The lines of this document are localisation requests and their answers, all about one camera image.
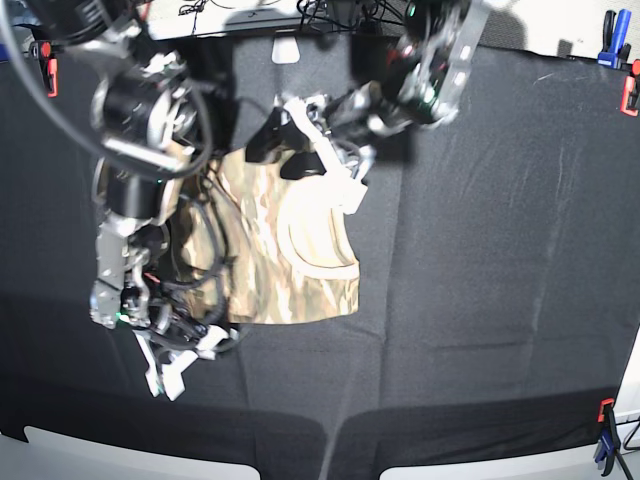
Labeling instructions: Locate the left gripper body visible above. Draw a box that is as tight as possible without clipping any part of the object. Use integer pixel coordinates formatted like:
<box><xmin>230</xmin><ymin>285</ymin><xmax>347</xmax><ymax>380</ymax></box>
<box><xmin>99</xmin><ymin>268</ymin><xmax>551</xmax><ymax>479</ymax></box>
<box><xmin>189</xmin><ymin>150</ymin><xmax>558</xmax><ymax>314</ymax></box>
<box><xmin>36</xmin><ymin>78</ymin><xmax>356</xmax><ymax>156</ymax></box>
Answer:
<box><xmin>322</xmin><ymin>92</ymin><xmax>395</xmax><ymax>145</ymax></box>

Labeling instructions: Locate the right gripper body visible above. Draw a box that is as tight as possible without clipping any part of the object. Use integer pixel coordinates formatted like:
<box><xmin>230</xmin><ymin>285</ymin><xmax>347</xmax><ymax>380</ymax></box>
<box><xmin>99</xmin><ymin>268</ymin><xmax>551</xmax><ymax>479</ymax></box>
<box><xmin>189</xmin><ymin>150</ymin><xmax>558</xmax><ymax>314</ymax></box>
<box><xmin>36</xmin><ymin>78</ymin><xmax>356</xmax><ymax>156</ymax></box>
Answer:
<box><xmin>139</xmin><ymin>299</ymin><xmax>220</xmax><ymax>350</ymax></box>

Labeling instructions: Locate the camouflage t-shirt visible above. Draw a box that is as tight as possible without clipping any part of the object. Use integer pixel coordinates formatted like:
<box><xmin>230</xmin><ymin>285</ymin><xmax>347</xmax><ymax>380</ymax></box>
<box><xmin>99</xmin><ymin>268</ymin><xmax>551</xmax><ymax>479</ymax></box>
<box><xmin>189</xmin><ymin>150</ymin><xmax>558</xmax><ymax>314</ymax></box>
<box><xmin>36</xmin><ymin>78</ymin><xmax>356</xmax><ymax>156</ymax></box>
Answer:
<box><xmin>138</xmin><ymin>149</ymin><xmax>360</xmax><ymax>326</ymax></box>

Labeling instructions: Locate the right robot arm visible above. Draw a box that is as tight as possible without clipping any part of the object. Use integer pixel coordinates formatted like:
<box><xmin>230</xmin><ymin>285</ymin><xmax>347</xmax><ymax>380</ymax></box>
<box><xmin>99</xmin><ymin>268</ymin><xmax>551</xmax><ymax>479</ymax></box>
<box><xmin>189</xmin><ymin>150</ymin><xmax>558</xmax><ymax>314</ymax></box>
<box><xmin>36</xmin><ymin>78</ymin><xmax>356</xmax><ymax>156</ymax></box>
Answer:
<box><xmin>1</xmin><ymin>1</ymin><xmax>240</xmax><ymax>354</ymax></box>

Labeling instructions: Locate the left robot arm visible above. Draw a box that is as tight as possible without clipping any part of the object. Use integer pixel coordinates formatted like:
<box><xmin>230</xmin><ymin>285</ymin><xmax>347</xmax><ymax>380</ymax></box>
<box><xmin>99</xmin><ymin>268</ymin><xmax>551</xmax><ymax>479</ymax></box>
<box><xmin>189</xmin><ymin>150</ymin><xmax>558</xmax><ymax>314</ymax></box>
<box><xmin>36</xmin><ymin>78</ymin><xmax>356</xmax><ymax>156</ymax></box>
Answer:
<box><xmin>245</xmin><ymin>1</ymin><xmax>490</xmax><ymax>180</ymax></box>

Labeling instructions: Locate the black table cloth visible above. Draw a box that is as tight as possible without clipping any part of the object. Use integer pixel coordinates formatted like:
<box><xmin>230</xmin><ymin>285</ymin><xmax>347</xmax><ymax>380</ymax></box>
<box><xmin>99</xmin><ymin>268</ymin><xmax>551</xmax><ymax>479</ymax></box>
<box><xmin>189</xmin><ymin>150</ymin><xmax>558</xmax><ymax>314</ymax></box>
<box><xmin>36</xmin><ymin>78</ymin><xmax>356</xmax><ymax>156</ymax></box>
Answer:
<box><xmin>1</xmin><ymin>47</ymin><xmax>639</xmax><ymax>479</ymax></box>

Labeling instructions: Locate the red clamp top left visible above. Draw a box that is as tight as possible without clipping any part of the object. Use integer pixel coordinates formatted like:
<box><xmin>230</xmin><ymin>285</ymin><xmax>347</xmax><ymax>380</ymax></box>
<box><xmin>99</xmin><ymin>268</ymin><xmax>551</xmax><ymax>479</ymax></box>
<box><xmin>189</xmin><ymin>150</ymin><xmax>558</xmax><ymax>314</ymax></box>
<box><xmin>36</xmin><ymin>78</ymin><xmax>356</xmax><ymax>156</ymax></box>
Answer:
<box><xmin>30</xmin><ymin>40</ymin><xmax>58</xmax><ymax>98</ymax></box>

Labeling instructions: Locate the red clamp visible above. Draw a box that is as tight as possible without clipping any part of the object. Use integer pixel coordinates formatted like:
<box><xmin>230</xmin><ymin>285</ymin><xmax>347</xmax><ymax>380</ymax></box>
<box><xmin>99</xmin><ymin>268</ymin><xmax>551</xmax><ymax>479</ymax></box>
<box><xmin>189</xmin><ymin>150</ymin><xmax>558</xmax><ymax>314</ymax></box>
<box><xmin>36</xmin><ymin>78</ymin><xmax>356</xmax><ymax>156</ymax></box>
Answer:
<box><xmin>30</xmin><ymin>40</ymin><xmax>58</xmax><ymax>98</ymax></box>
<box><xmin>620</xmin><ymin>59</ymin><xmax>640</xmax><ymax>117</ymax></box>

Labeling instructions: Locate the blue clamp top right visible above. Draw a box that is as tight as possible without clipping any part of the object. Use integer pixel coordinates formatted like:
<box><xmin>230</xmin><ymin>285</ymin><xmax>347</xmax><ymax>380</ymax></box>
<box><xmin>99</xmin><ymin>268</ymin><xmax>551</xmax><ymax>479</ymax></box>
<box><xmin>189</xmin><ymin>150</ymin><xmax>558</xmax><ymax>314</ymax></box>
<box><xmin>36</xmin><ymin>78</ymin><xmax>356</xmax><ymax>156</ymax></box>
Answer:
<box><xmin>596</xmin><ymin>9</ymin><xmax>632</xmax><ymax>69</ymax></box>

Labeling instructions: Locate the red clamp top right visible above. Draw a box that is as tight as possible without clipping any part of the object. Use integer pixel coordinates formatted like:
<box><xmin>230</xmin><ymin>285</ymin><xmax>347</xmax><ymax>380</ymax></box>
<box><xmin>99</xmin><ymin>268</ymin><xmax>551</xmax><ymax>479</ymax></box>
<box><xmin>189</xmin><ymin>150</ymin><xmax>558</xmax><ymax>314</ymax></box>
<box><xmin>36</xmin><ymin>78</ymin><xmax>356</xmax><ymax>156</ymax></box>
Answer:
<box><xmin>620</xmin><ymin>59</ymin><xmax>640</xmax><ymax>117</ymax></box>

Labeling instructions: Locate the clamp bottom right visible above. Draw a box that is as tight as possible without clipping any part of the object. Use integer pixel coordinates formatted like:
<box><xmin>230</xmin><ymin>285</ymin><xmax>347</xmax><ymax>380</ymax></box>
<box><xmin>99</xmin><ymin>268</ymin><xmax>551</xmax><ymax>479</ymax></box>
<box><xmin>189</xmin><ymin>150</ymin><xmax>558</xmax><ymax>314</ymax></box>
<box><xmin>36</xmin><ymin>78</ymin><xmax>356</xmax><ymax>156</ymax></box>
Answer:
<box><xmin>594</xmin><ymin>398</ymin><xmax>621</xmax><ymax>477</ymax></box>

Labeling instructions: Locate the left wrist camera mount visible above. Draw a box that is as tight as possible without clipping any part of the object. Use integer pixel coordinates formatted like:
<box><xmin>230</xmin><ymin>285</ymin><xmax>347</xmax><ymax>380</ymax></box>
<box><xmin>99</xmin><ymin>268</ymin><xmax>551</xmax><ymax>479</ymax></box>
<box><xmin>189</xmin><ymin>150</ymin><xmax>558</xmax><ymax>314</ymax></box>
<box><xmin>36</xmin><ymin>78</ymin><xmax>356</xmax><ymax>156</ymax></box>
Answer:
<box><xmin>282</xmin><ymin>95</ymin><xmax>377</xmax><ymax>215</ymax></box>

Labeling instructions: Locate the black cable bundle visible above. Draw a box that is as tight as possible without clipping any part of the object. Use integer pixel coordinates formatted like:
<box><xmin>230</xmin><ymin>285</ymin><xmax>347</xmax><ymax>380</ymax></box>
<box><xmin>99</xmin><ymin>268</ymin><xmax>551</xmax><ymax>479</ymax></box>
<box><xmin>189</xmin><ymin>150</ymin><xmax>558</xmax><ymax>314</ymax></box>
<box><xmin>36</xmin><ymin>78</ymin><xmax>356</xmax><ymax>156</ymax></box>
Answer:
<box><xmin>295</xmin><ymin>0</ymin><xmax>419</xmax><ymax>37</ymax></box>

